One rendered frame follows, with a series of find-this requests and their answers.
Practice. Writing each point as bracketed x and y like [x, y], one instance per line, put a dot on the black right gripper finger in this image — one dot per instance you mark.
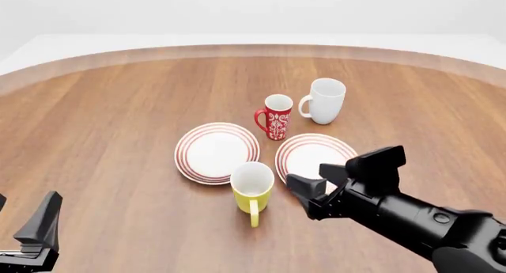
[306, 185]
[334, 170]

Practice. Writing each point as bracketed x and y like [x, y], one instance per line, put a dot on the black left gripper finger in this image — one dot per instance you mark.
[1, 201]
[41, 222]

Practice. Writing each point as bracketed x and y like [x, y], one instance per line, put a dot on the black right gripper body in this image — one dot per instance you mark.
[336, 204]

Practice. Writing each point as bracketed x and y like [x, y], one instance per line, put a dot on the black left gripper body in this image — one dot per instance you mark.
[23, 261]

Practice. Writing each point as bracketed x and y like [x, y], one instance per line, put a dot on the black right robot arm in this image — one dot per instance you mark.
[435, 222]

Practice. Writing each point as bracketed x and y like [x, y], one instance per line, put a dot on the white plate with red rings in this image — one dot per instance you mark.
[215, 152]
[310, 157]

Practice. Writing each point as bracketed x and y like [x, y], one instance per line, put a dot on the yellow and white mug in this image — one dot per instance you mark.
[253, 190]

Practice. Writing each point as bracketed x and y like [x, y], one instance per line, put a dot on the red patterned mug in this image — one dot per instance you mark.
[276, 121]

